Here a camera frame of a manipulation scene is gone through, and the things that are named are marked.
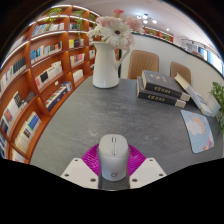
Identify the window with curtains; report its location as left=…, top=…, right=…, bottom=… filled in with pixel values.
left=181, top=38, right=224, bottom=75

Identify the ceiling light cluster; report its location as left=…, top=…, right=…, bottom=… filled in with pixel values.
left=135, top=13, right=158, bottom=25

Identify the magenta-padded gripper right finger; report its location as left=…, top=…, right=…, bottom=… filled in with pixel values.
left=128, top=144, right=168, bottom=190

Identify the blue and white book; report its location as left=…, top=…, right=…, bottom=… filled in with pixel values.
left=193, top=93, right=214, bottom=117

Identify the tall wooden bookshelf unit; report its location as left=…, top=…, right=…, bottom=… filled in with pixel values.
left=0, top=4, right=101, bottom=164

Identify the white pitcher vase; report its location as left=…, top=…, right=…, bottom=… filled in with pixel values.
left=92, top=40, right=131, bottom=89

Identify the tan upholstered chair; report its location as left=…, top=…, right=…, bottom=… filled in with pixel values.
left=169, top=61, right=193, bottom=85
left=127, top=49, right=160, bottom=80

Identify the white computer mouse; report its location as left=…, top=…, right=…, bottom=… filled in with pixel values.
left=97, top=133, right=130, bottom=182

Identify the thick white book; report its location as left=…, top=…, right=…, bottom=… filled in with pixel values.
left=173, top=72, right=202, bottom=101

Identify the green plant in white pot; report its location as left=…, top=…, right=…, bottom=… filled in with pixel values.
left=209, top=81, right=224, bottom=133

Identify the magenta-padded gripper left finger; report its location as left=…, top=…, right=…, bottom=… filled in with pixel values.
left=60, top=144, right=101, bottom=190

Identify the cloud and sun mouse pad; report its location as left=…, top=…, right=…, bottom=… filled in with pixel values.
left=180, top=109, right=215, bottom=154

